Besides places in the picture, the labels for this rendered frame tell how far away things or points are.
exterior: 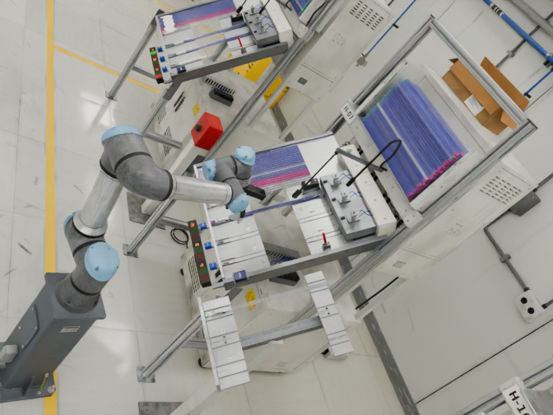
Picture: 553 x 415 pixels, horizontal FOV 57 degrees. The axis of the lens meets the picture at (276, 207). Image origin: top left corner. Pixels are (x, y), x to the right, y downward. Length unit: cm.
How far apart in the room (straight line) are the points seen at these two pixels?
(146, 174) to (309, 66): 199
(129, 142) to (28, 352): 91
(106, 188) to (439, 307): 262
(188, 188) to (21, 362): 95
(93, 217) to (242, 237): 71
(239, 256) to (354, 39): 169
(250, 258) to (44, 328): 81
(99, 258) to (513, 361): 253
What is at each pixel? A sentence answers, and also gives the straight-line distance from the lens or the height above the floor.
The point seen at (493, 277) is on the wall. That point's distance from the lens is 358.
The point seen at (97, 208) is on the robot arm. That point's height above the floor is 90.
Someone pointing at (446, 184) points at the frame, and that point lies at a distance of 207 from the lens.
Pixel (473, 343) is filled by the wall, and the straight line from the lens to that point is 360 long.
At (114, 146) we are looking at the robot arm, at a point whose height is 115.
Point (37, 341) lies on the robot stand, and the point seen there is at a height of 37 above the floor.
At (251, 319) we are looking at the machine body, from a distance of 244.
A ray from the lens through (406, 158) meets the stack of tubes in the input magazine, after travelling 218.
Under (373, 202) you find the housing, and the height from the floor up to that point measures 124.
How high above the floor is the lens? 203
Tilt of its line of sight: 29 degrees down
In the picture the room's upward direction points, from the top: 44 degrees clockwise
